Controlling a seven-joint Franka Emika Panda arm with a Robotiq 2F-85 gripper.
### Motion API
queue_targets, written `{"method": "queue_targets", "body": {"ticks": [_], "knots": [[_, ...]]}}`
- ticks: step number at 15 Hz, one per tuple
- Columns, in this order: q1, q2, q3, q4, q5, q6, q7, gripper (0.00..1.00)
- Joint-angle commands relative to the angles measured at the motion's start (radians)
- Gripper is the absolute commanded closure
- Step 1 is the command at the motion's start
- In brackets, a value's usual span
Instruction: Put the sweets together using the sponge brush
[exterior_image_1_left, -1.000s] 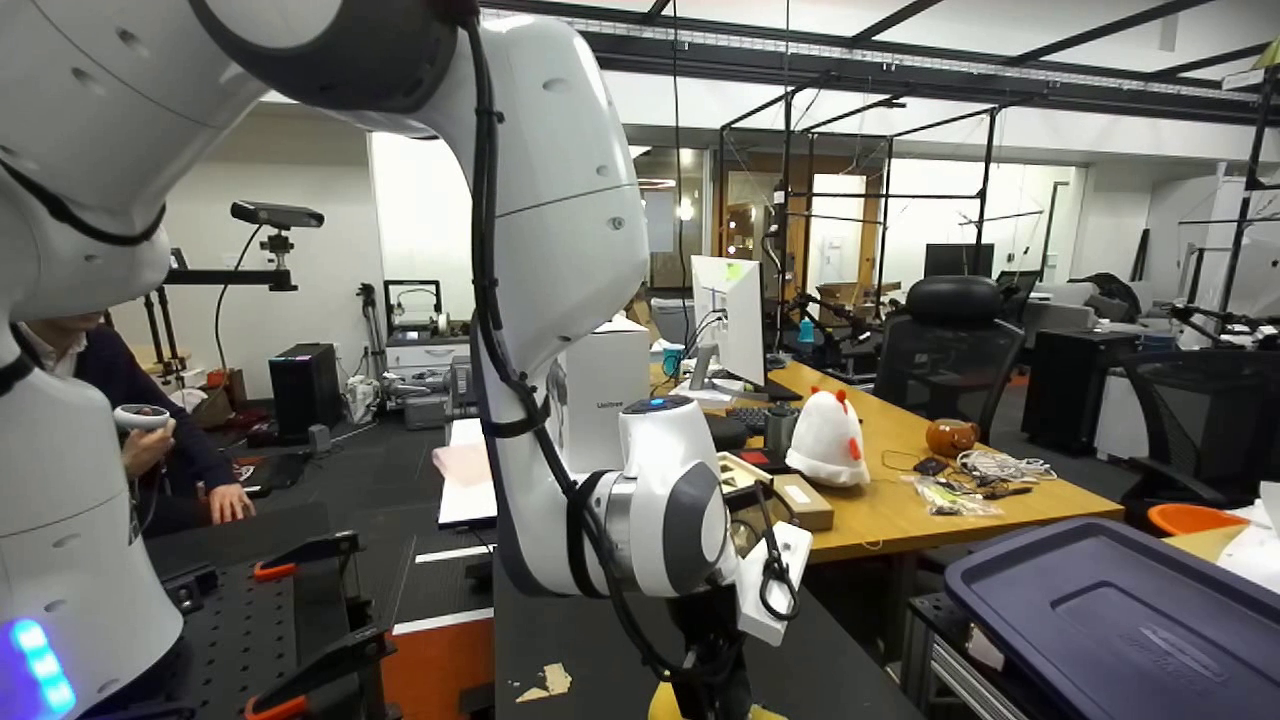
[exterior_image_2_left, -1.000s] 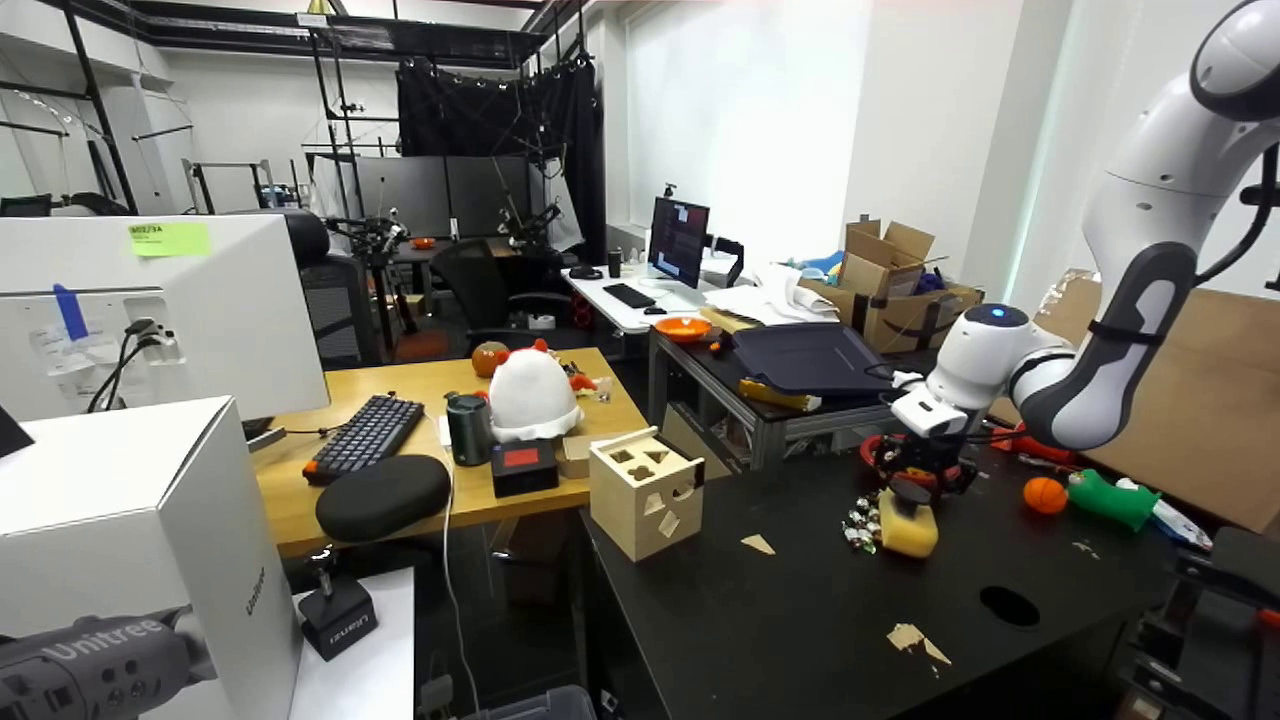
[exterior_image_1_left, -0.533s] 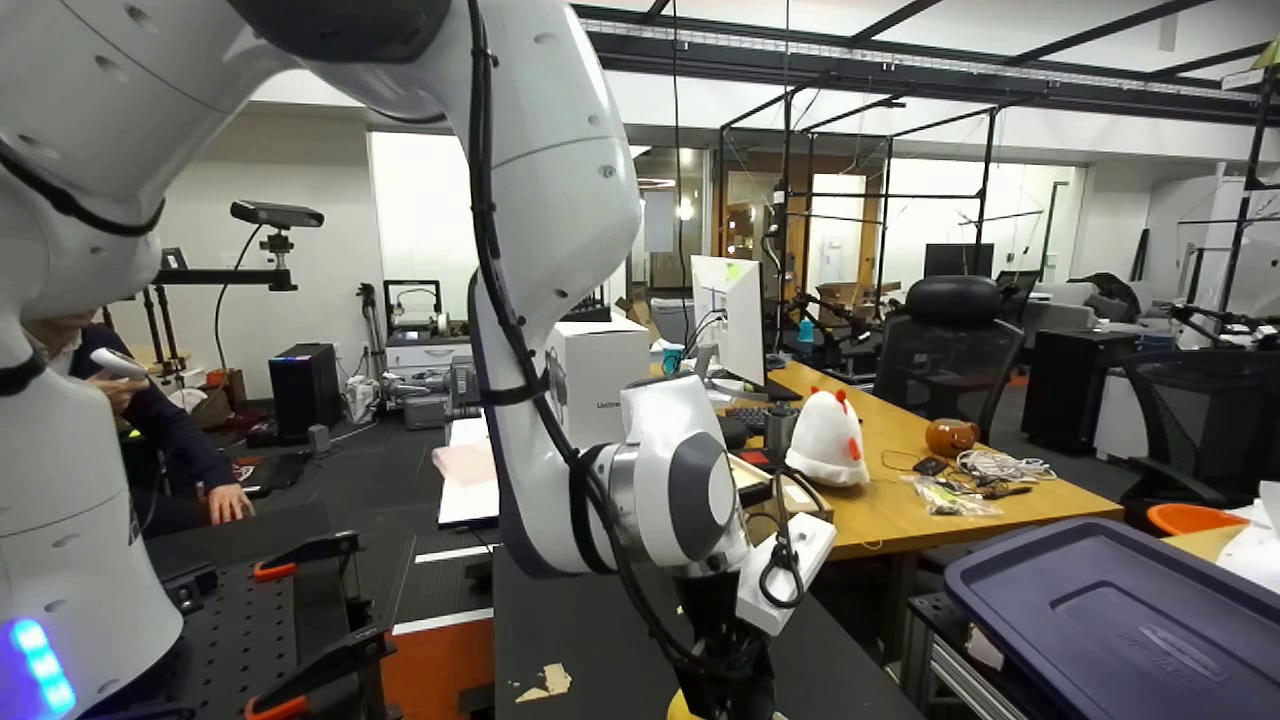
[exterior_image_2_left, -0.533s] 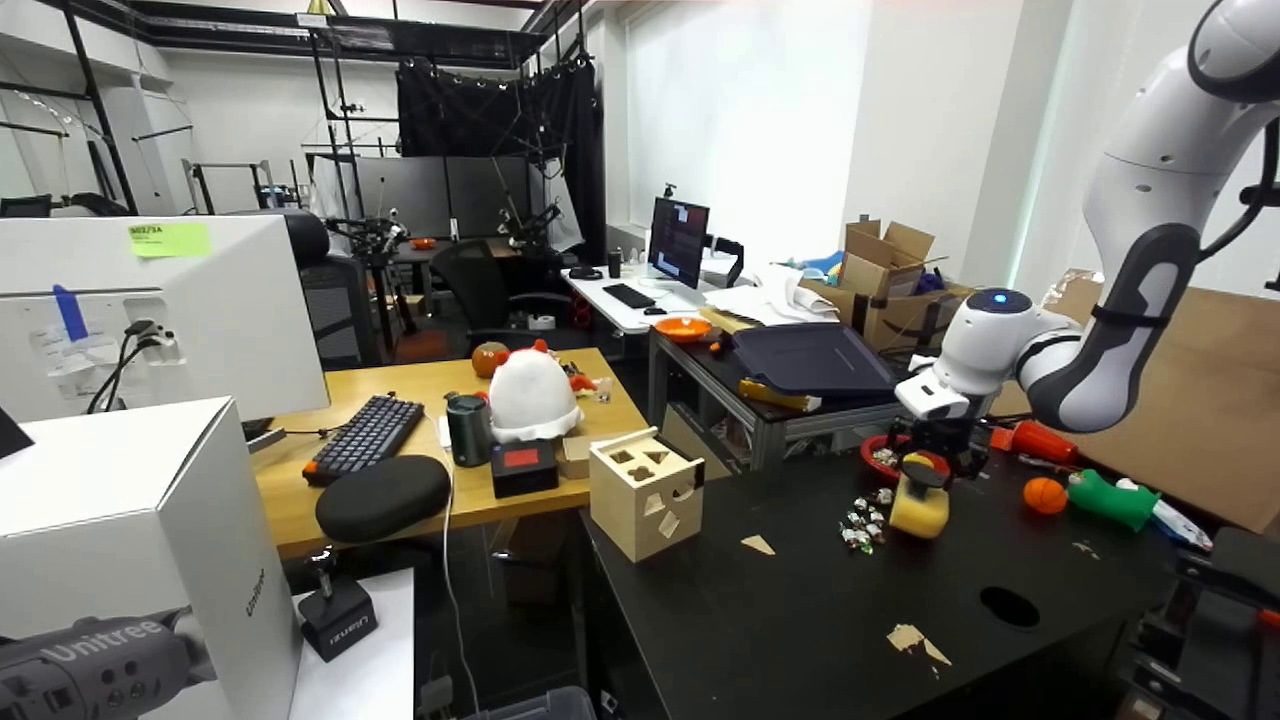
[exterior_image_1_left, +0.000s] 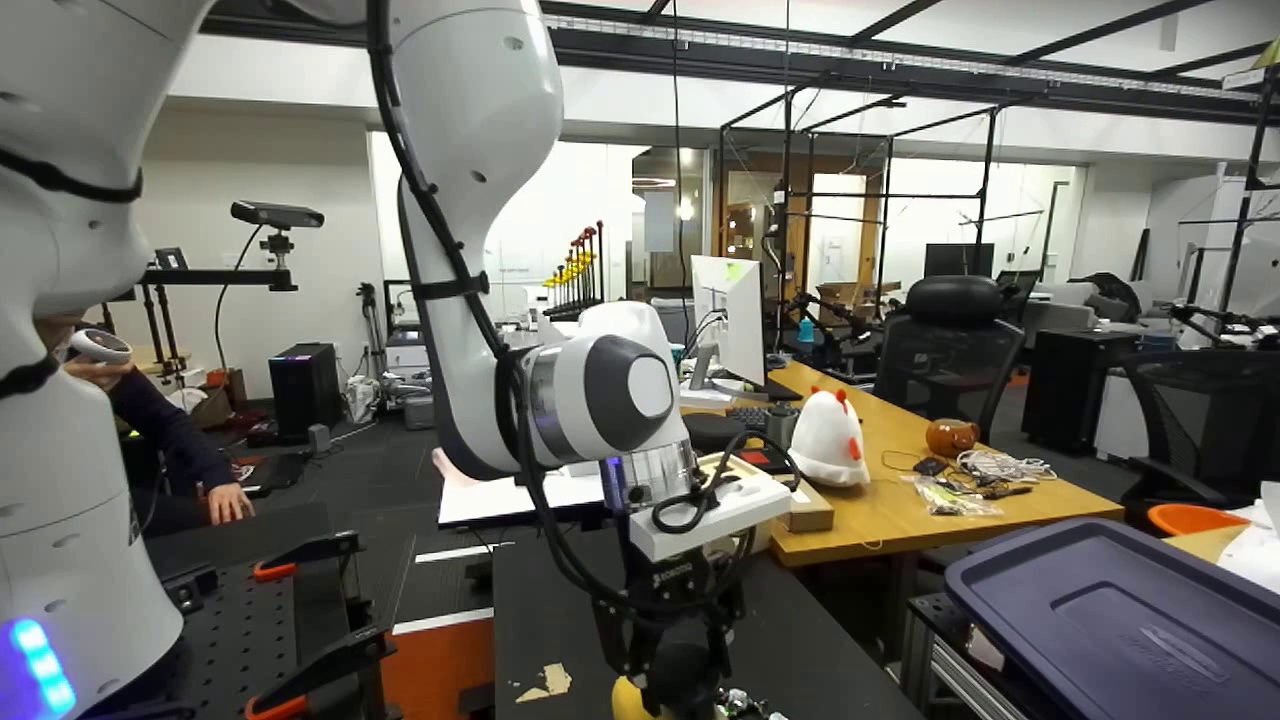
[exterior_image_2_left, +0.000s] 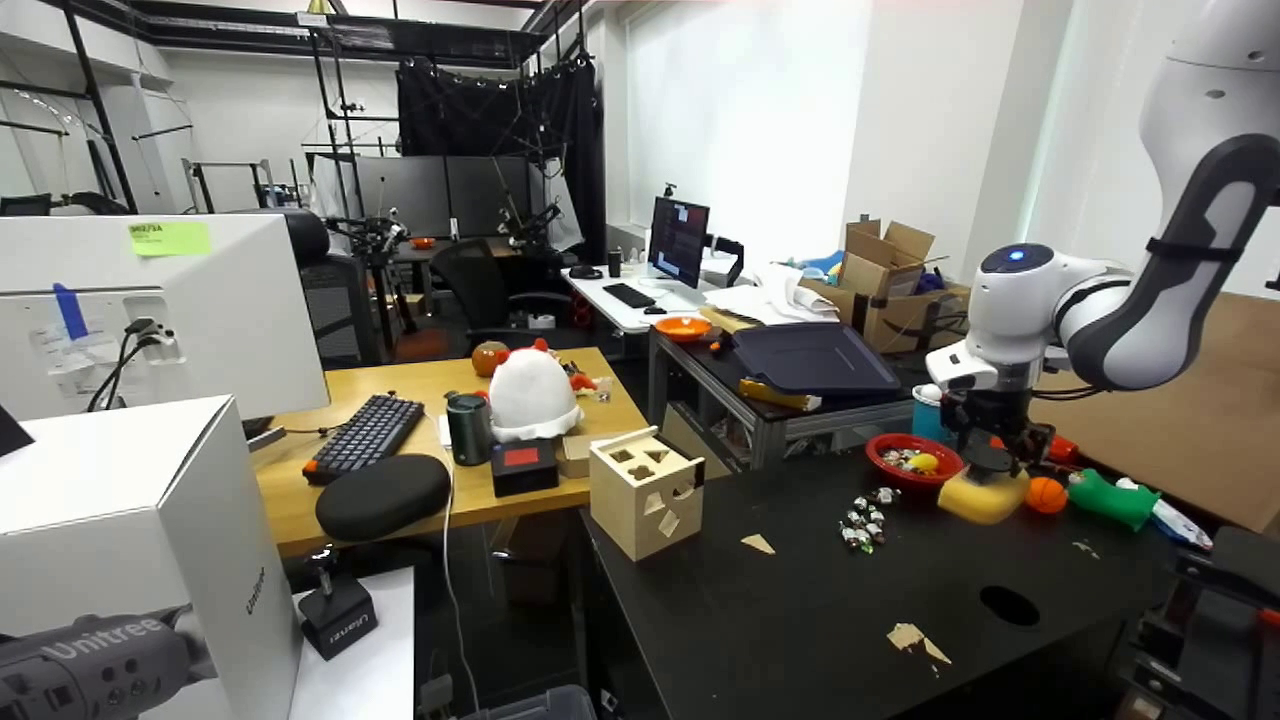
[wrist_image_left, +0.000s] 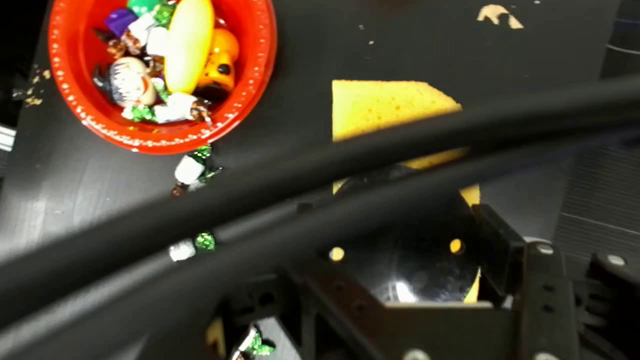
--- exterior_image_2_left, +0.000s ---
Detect orange ball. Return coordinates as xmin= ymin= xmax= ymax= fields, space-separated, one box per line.
xmin=470 ymin=337 xmax=517 ymax=384

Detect green bottle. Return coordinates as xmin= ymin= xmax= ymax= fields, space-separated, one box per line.
xmin=1065 ymin=464 xmax=1159 ymax=535

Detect brown oblong object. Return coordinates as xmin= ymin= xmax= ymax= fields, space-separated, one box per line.
xmin=737 ymin=376 xmax=830 ymax=416

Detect black mesh curtain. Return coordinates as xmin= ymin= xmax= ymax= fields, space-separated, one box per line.
xmin=395 ymin=51 xmax=608 ymax=166

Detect white box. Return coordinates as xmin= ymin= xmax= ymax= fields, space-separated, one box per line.
xmin=0 ymin=394 xmax=299 ymax=720

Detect thin white cable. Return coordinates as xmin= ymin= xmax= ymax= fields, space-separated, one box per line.
xmin=436 ymin=494 xmax=471 ymax=696

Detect black monitor cables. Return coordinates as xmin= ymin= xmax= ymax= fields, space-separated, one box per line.
xmin=83 ymin=316 xmax=182 ymax=416

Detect black computer screen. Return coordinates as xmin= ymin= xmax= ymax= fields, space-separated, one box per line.
xmin=646 ymin=193 xmax=717 ymax=292

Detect white blue tube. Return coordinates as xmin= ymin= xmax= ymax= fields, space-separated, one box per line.
xmin=1150 ymin=494 xmax=1219 ymax=555

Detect wooden desk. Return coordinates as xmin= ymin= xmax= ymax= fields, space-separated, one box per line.
xmin=254 ymin=346 xmax=654 ymax=555

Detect green sticky note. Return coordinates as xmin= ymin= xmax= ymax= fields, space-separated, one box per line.
xmin=127 ymin=221 xmax=215 ymax=265

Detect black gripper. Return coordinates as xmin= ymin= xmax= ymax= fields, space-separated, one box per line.
xmin=940 ymin=382 xmax=1056 ymax=473

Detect small black keyboard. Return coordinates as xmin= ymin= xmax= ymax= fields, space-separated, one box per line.
xmin=601 ymin=282 xmax=668 ymax=316

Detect wooden shape sorter box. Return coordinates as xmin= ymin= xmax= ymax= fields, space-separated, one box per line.
xmin=585 ymin=424 xmax=713 ymax=563

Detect black desk device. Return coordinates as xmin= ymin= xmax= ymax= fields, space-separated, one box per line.
xmin=702 ymin=234 xmax=752 ymax=292

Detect open cardboard box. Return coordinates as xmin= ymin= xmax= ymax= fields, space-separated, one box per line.
xmin=797 ymin=218 xmax=940 ymax=321

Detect black orange clamp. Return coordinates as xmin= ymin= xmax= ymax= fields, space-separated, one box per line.
xmin=1174 ymin=552 xmax=1280 ymax=637

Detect small tan box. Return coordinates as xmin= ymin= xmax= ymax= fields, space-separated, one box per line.
xmin=557 ymin=432 xmax=601 ymax=480

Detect dark mug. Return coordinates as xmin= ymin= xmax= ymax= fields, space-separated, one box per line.
xmin=444 ymin=390 xmax=502 ymax=467

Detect brown cardboard board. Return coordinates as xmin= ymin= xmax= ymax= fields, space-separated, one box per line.
xmin=1034 ymin=288 xmax=1280 ymax=535

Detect red bowl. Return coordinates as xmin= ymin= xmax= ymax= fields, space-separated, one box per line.
xmin=862 ymin=429 xmax=968 ymax=497

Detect black chair headrest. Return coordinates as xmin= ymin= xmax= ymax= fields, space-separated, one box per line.
xmin=312 ymin=453 xmax=455 ymax=546

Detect closed cardboard box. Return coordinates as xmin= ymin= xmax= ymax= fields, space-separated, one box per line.
xmin=862 ymin=282 xmax=978 ymax=359

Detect black red small box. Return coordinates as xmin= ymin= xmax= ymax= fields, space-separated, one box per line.
xmin=487 ymin=437 xmax=565 ymax=499

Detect orange bowl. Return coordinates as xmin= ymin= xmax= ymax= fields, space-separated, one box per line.
xmin=654 ymin=311 xmax=725 ymax=353

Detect white hard hat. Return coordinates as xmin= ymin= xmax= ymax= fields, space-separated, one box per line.
xmin=484 ymin=339 xmax=588 ymax=448

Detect orange fruit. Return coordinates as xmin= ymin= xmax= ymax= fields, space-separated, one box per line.
xmin=1020 ymin=473 xmax=1071 ymax=522

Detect navy plastic storage bin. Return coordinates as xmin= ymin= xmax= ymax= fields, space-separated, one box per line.
xmin=725 ymin=321 xmax=911 ymax=404

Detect blue clip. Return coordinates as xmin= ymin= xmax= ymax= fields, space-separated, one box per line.
xmin=51 ymin=282 xmax=94 ymax=346

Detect black joystick base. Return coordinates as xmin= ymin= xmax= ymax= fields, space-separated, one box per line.
xmin=293 ymin=539 xmax=386 ymax=665

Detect black office chair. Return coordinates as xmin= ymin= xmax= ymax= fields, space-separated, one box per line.
xmin=283 ymin=209 xmax=392 ymax=372
xmin=431 ymin=235 xmax=593 ymax=353

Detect grey Unitree device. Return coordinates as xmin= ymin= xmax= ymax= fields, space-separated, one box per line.
xmin=0 ymin=607 xmax=215 ymax=720

